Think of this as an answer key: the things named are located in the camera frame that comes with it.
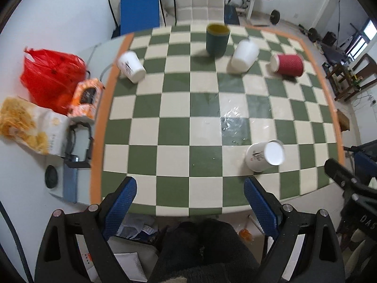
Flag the white printed paper cup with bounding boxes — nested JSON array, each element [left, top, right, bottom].
[[245, 140, 286, 173], [116, 51, 147, 83]]

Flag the black floor barbell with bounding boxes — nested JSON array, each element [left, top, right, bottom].
[[298, 24, 323, 43]]

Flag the blue board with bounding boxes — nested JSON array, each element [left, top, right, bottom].
[[119, 0, 161, 36]]

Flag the wooden chair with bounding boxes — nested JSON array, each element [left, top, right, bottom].
[[325, 54, 377, 102]]

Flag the black device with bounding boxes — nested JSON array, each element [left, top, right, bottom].
[[64, 122, 94, 168]]

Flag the green cream checkered mat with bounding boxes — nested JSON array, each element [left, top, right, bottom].
[[90, 24, 345, 216]]

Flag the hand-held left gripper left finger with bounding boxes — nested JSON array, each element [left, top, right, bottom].
[[35, 176, 138, 283]]

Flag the orange snack packet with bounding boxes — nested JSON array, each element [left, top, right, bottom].
[[67, 78, 105, 124]]

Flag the orange floor scrap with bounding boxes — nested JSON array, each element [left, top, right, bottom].
[[238, 228, 254, 242]]

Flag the plain white cup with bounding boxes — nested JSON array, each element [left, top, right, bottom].
[[230, 40, 260, 73]]

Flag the red plastic bag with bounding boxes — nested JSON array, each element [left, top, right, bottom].
[[20, 48, 89, 115]]

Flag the grey blue notebook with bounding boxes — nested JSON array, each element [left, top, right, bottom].
[[49, 165, 78, 204]]

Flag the crumpled plastic bag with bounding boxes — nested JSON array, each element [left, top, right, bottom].
[[119, 214, 160, 242]]

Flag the black round disc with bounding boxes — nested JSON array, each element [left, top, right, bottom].
[[44, 165, 62, 188]]

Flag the red ribbed paper cup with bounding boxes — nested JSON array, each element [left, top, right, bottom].
[[269, 54, 304, 77]]

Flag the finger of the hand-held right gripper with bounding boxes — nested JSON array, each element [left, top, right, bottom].
[[325, 158, 359, 190]]

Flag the white paper sheet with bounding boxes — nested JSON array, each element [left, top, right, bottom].
[[113, 252, 148, 283]]

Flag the white chips bag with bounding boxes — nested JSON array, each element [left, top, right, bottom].
[[0, 96, 71, 157]]

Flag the white quilted chair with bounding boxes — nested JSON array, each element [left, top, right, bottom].
[[172, 0, 226, 25]]

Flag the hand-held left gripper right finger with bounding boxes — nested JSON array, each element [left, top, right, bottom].
[[243, 176, 346, 283]]

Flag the brown box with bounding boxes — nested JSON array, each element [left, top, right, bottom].
[[336, 108, 351, 133]]

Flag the black cable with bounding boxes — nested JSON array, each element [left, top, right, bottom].
[[0, 200, 27, 283]]

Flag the dark green cup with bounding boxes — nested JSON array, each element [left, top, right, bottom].
[[205, 23, 231, 57]]

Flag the person's dark trousered legs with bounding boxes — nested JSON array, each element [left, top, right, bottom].
[[149, 220, 266, 283]]

